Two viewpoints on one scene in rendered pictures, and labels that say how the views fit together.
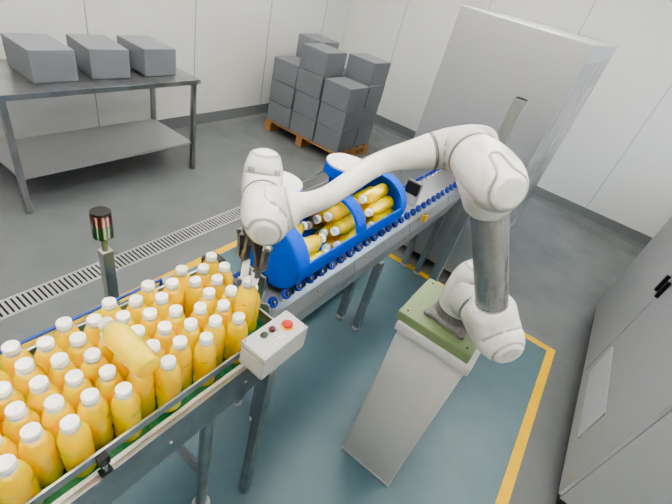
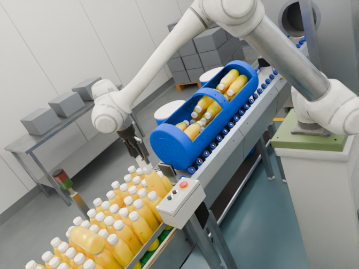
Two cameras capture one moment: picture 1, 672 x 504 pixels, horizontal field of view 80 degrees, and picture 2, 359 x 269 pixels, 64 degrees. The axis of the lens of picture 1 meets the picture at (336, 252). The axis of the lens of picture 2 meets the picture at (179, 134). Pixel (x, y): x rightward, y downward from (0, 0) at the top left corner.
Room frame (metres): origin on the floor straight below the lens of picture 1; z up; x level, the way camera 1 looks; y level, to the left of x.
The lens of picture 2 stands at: (-0.05, -0.37, 1.86)
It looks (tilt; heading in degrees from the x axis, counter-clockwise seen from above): 26 degrees down; 22
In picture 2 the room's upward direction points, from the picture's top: 24 degrees counter-clockwise
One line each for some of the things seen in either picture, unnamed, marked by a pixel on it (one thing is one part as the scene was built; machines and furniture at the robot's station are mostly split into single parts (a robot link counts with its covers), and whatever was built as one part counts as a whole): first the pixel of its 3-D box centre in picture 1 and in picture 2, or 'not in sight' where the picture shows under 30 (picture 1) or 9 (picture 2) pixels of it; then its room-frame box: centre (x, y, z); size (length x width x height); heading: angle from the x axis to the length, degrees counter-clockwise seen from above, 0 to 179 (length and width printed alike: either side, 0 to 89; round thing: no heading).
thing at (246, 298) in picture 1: (245, 303); (156, 185); (0.95, 0.24, 1.09); 0.07 x 0.07 x 0.19
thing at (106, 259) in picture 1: (119, 351); (119, 256); (1.00, 0.77, 0.55); 0.04 x 0.04 x 1.10; 62
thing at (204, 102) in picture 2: (341, 210); (207, 100); (1.62, 0.03, 1.16); 0.19 x 0.07 x 0.07; 152
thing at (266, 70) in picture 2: (411, 192); (265, 65); (2.35, -0.35, 1.00); 0.10 x 0.04 x 0.15; 62
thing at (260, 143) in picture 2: (350, 285); (263, 152); (2.13, -0.16, 0.31); 0.06 x 0.06 x 0.63; 62
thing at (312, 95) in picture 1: (325, 97); (201, 49); (5.33, 0.69, 0.59); 1.20 x 0.80 x 1.19; 64
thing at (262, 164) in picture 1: (262, 179); (108, 99); (0.94, 0.24, 1.57); 0.13 x 0.11 x 0.16; 20
